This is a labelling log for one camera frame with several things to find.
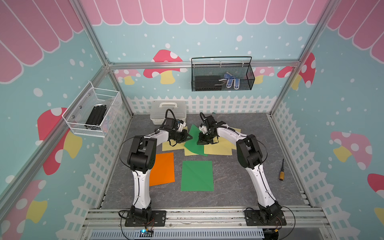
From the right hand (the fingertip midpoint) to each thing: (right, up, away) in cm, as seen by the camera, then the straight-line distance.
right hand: (197, 143), depth 102 cm
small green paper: (-4, 0, -3) cm, 5 cm away
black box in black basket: (+6, +37, -15) cm, 40 cm away
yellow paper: (+18, -2, -4) cm, 18 cm away
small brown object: (+50, -17, -13) cm, 55 cm away
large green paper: (0, -19, -13) cm, 23 cm away
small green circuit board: (-27, -41, -29) cm, 57 cm away
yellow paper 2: (+7, -3, -3) cm, 8 cm away
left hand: (-4, +3, -3) cm, 6 cm away
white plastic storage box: (-29, +24, +9) cm, 39 cm away
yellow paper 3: (-7, -6, -4) cm, 10 cm away
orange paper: (-22, -17, -9) cm, 29 cm away
